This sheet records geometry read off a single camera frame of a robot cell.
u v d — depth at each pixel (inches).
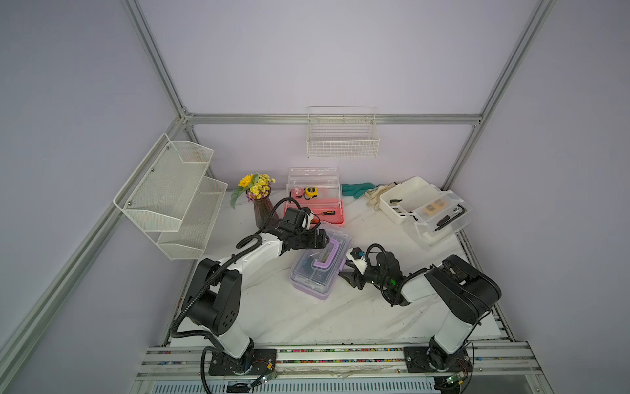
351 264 31.9
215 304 17.8
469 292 18.2
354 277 31.5
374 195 46.1
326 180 48.4
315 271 33.0
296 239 29.3
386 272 28.4
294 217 27.7
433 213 39.2
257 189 34.3
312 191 42.3
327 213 43.6
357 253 30.7
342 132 37.5
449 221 37.6
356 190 46.7
